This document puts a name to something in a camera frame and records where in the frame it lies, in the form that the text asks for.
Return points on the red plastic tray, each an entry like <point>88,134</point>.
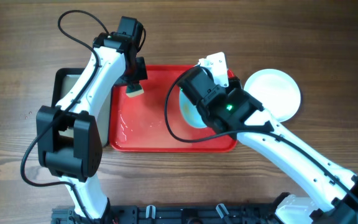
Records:
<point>137,124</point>

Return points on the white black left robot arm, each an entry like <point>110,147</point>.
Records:
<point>69,144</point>

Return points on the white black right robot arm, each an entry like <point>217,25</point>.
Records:
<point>253,114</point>

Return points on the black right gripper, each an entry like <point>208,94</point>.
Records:
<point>234,83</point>

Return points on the black water tray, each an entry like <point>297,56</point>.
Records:
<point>65,79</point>

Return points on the white plate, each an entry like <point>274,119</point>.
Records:
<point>277,92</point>

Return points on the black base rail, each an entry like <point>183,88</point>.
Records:
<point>258,213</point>

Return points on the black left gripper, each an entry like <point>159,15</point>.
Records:
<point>143,74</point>

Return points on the yellow green sponge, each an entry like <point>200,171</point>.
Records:
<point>134,89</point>

